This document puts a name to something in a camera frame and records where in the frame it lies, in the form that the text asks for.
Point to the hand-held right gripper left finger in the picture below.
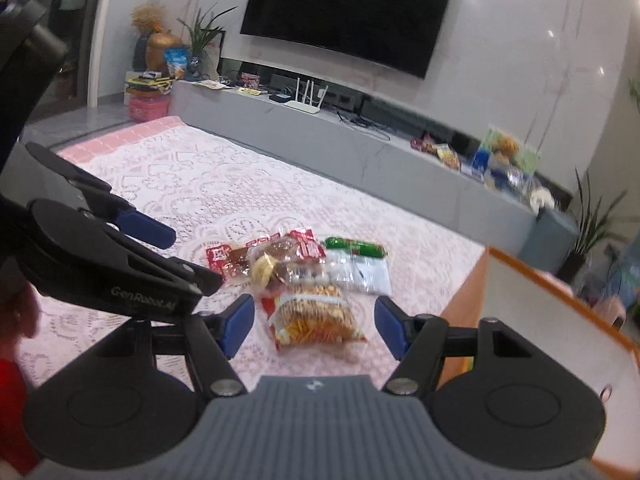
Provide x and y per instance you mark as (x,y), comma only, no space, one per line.
(237,325)

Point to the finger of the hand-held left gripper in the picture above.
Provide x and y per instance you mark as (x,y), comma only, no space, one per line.
(190,277)
(145,227)

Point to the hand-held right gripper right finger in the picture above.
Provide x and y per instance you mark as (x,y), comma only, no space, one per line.
(390,325)

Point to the brown meat packet red label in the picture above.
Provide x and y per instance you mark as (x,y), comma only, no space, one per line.
(227,260)

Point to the white snack packet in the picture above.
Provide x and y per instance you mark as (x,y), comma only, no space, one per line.
(360,272)

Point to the yellow peanut snack packet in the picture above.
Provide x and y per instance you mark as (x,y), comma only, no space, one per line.
(315,317)

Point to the clear packet brown snacks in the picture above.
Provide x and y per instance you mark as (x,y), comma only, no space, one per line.
(285,260)

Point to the green sausage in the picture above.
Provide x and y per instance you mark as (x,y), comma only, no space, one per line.
(355,247)

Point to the orange cardboard box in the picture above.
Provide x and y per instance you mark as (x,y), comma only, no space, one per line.
(550,335)

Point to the person's left hand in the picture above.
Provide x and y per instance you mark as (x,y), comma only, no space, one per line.
(20,310)

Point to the pink basket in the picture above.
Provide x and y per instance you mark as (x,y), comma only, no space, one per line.
(147,107)

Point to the blue snack bag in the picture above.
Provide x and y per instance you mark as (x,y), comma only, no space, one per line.
(177,62)

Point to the yellow papers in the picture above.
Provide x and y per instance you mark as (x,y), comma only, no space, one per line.
(252,91)

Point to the gold vase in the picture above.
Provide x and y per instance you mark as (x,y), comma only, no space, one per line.
(160,50)

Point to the pile of snack packets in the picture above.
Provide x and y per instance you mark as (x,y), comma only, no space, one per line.
(445,155)

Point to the potted plant blue pot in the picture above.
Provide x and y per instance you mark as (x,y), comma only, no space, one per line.
(200,55)

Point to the grey trash bin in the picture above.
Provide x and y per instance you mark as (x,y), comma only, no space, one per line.
(550,240)

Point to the potted plant black pot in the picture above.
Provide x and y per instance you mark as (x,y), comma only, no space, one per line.
(572,265)

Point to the grey television console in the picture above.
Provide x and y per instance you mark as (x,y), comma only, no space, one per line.
(325,140)

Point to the white round socket hub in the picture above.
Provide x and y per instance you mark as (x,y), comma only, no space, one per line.
(542,197)

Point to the white router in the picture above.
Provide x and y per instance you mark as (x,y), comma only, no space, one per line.
(305,105)

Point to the dried flower bunch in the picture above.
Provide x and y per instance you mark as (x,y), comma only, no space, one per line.
(147,15)

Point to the blue water jug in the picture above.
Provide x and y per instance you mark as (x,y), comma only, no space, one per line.
(620,280)

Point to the black television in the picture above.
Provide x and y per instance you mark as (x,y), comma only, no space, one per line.
(350,10)

